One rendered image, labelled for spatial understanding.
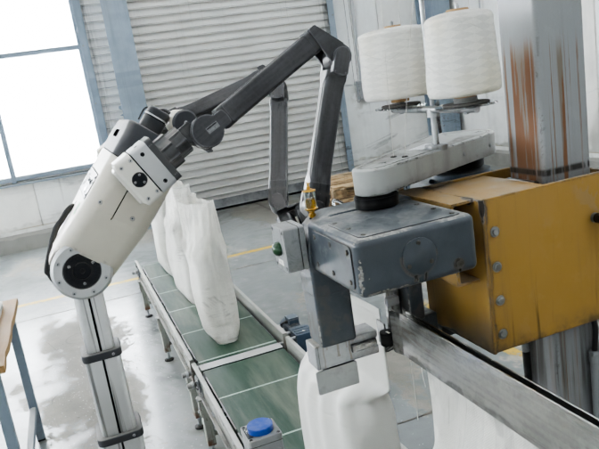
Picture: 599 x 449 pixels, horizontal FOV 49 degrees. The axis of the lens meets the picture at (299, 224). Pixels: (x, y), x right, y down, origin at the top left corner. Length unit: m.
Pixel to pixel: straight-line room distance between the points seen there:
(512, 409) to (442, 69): 0.62
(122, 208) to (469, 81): 0.91
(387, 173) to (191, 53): 7.67
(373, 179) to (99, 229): 0.77
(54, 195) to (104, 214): 7.09
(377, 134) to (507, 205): 8.54
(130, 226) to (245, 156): 7.36
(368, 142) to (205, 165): 2.46
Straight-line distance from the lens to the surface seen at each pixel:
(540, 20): 1.42
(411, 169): 1.35
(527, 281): 1.37
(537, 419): 1.07
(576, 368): 1.61
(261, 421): 1.58
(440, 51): 1.29
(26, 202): 8.81
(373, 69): 1.50
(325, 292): 1.33
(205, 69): 8.90
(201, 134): 1.56
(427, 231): 1.14
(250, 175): 9.07
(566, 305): 1.45
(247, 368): 3.02
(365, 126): 9.72
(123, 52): 8.35
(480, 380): 1.17
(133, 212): 1.72
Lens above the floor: 1.61
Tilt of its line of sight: 13 degrees down
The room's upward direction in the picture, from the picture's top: 9 degrees counter-clockwise
